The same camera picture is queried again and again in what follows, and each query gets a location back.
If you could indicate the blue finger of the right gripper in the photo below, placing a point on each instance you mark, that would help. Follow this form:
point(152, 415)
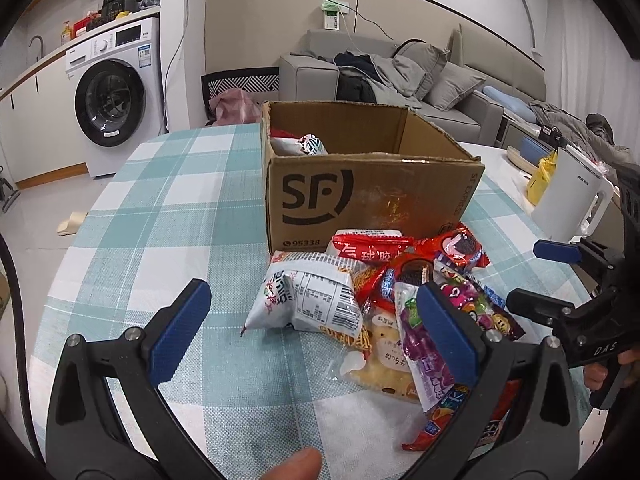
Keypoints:
point(539, 309)
point(557, 251)

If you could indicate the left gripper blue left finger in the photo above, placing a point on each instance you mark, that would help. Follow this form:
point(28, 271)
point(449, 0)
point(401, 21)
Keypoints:
point(164, 342)

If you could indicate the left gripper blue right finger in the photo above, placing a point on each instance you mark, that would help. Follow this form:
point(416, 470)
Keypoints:
point(475, 362)

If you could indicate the purple candy bag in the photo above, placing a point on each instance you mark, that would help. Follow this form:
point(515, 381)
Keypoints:
point(431, 375)

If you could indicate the cream bread pack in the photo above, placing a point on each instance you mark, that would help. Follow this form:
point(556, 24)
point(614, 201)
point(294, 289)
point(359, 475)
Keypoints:
point(383, 367)

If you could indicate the orange noodle snack bag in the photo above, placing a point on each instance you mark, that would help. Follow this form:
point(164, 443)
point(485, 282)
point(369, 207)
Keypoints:
point(351, 324)

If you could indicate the red white snack pack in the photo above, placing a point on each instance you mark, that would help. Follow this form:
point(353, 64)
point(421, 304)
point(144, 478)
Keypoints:
point(369, 246)

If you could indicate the white silver snack bag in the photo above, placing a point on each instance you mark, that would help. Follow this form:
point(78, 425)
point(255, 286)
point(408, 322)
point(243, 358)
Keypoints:
point(301, 289)

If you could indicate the red cone snack bag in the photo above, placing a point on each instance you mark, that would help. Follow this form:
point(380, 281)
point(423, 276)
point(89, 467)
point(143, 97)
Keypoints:
point(439, 416)

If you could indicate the person's left hand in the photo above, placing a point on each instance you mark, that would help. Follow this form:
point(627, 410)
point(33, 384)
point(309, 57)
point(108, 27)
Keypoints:
point(306, 464)

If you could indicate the white electric kettle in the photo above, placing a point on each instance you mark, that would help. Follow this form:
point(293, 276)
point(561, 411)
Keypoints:
point(575, 200)

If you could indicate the yellow plastic bag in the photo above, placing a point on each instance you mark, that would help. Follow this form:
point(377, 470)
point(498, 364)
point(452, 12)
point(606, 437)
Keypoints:
point(541, 178)

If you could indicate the white marble side table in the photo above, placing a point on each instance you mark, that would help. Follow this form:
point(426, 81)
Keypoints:
point(512, 181)

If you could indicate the red snack packet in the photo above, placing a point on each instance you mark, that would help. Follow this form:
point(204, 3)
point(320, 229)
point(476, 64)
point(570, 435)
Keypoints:
point(460, 247)

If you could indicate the light blue pillow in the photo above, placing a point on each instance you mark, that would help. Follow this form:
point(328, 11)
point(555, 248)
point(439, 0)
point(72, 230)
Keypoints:
point(511, 103)

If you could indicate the beige slipper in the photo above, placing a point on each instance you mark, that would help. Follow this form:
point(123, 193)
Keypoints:
point(71, 225)

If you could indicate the teal plaid tablecloth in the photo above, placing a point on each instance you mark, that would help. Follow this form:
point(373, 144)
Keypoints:
point(191, 205)

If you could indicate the brown SF cardboard box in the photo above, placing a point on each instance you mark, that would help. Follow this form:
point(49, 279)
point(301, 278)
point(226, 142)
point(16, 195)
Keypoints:
point(341, 165)

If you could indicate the grey cushion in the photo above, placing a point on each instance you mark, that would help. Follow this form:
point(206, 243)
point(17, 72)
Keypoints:
point(452, 86)

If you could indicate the pile of grey clothes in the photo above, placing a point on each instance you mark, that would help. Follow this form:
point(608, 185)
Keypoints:
point(393, 81)

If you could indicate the pink plaid cloth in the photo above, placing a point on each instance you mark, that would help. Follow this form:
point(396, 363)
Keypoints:
point(234, 107)

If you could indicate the white washing machine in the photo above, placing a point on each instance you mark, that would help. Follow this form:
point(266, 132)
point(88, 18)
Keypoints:
point(118, 97)

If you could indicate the black patterned basket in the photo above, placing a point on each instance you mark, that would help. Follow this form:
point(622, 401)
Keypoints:
point(260, 83)

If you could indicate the grey sofa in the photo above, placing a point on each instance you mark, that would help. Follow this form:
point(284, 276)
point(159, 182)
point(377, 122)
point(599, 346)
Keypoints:
point(311, 75)

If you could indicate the kitchen faucet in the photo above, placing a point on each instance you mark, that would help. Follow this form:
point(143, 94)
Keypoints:
point(37, 45)

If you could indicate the black rice cooker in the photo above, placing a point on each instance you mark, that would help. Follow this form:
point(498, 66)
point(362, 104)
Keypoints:
point(115, 6)

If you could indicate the white wall socket panel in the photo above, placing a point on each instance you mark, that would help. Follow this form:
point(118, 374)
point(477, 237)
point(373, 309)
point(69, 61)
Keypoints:
point(334, 14)

